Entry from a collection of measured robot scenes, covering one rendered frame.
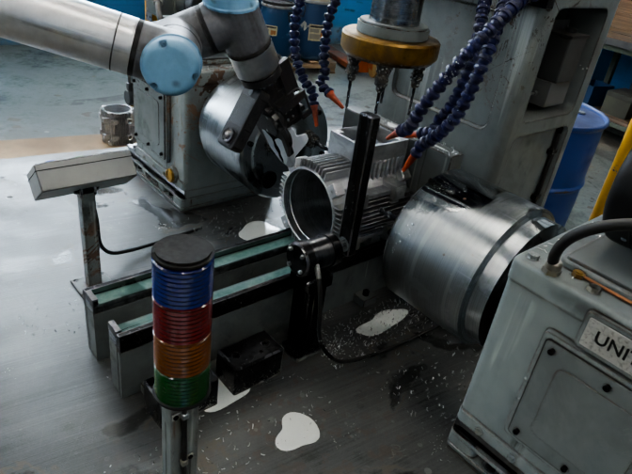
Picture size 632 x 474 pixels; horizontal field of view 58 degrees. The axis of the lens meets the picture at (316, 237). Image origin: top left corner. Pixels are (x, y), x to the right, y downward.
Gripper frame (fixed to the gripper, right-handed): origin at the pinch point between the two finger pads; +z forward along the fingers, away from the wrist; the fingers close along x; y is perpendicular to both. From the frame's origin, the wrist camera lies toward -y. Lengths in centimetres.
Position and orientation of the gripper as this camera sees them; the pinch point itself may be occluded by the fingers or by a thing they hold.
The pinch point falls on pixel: (286, 163)
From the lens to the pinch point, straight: 109.6
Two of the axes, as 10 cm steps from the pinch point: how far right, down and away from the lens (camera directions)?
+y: 7.2, -6.3, 2.7
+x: -6.4, -4.6, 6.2
